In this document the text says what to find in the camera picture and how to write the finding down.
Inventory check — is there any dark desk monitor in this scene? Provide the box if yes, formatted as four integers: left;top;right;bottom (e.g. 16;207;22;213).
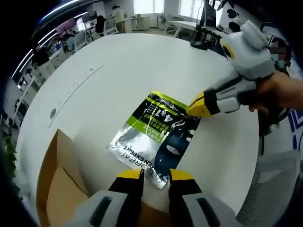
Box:
81;10;98;23

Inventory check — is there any person's blue face mask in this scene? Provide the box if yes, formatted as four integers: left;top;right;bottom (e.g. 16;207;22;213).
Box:
272;58;291;71

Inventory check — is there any purple wall screen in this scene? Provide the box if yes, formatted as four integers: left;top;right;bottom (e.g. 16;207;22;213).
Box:
55;18;76;34

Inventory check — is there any black computer monitor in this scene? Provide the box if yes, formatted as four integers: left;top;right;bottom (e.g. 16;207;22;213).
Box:
198;1;217;29

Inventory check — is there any long curved ceiling light strip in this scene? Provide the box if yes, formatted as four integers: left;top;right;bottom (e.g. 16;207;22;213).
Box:
11;11;89;78

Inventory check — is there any white office desk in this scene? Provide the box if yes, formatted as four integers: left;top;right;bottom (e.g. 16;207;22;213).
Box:
167;20;228;38

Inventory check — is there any green silver soft sachet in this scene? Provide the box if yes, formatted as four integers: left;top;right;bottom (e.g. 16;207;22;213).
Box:
106;90;202;190

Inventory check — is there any person's right hand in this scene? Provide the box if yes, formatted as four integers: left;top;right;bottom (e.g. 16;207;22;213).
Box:
243;72;294;114

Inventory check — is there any black rounded desk object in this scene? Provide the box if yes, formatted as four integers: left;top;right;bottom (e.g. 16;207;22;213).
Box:
190;40;209;50

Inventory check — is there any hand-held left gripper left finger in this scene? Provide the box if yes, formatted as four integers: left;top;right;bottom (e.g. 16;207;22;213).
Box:
63;169;145;227

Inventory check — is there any white office chair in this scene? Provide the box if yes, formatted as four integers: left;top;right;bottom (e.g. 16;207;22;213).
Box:
101;18;116;36
73;32;87;45

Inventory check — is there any black cable bundle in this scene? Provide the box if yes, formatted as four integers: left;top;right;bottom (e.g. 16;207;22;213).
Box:
193;23;228;52

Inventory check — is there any grey mesh office chair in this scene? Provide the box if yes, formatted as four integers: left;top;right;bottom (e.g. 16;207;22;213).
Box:
236;153;301;227

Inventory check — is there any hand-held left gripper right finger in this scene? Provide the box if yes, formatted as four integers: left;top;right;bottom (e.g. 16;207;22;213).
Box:
168;168;237;227

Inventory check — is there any green potted plant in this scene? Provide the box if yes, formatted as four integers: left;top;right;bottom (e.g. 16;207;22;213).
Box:
2;134;18;190

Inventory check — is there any brown cardboard shoe box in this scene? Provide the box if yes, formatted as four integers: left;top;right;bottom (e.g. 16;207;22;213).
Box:
35;129;172;227

